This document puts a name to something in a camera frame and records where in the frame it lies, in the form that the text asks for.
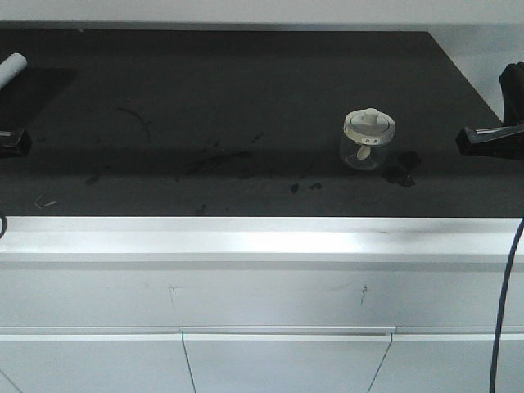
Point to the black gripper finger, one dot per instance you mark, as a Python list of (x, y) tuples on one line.
[(504, 140), (15, 143), (511, 83)]

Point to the glass jar with white lid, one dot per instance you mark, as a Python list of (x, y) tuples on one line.
[(366, 139)]

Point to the white plastic pipe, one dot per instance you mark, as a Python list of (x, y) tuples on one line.
[(11, 67)]

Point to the white base cabinet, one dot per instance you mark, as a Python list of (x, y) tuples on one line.
[(110, 304)]

